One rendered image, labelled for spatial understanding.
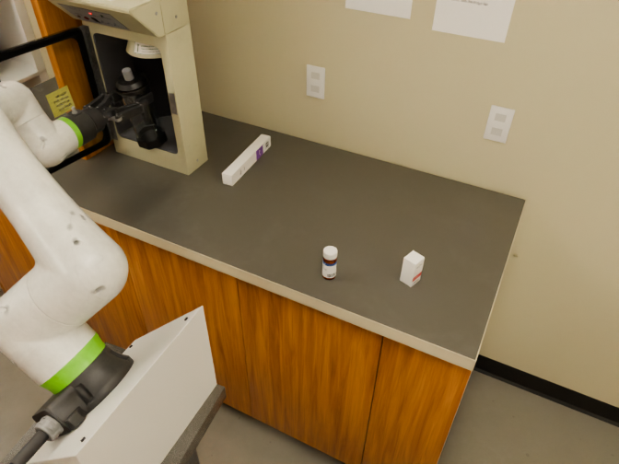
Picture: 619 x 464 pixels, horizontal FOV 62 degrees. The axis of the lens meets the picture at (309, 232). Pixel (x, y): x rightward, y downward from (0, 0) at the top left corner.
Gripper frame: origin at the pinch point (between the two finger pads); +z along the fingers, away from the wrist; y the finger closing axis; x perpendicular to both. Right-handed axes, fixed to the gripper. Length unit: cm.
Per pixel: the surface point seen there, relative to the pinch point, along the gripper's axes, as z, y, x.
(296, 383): -25, -70, 74
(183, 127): 3.2, -15.0, 8.5
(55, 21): -3.4, 22.0, -20.0
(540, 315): 46, -137, 76
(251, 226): -11, -47, 26
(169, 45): 2.3, -15.0, -17.8
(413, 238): 7, -92, 26
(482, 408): 28, -130, 120
